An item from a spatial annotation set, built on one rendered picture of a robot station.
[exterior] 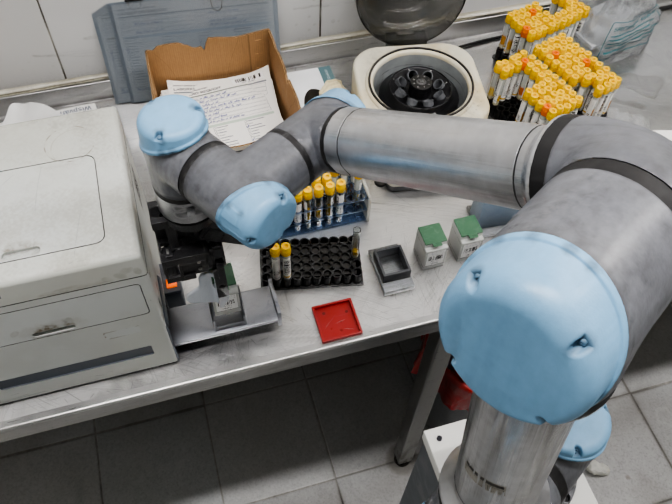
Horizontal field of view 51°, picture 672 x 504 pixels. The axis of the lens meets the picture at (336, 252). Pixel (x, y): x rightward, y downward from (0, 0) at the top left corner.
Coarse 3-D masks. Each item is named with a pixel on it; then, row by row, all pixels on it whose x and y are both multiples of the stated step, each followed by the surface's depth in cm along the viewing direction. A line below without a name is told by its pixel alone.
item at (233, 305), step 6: (234, 288) 102; (234, 294) 102; (228, 300) 103; (234, 300) 104; (216, 306) 103; (228, 306) 104; (234, 306) 105; (240, 306) 106; (216, 312) 105; (222, 312) 105; (228, 312) 106
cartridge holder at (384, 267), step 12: (372, 252) 121; (384, 252) 120; (396, 252) 121; (372, 264) 121; (384, 264) 120; (396, 264) 120; (408, 264) 117; (384, 276) 116; (396, 276) 117; (408, 276) 118; (384, 288) 117; (396, 288) 117; (408, 288) 118
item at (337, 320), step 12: (348, 300) 116; (324, 312) 115; (336, 312) 115; (348, 312) 116; (324, 324) 114; (336, 324) 114; (348, 324) 114; (324, 336) 113; (336, 336) 112; (348, 336) 113
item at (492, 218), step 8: (472, 208) 126; (480, 208) 121; (488, 208) 121; (496, 208) 121; (504, 208) 122; (480, 216) 122; (488, 216) 123; (496, 216) 123; (504, 216) 124; (512, 216) 124; (480, 224) 124; (488, 224) 125; (496, 224) 125; (504, 224) 126; (488, 232) 125; (496, 232) 125
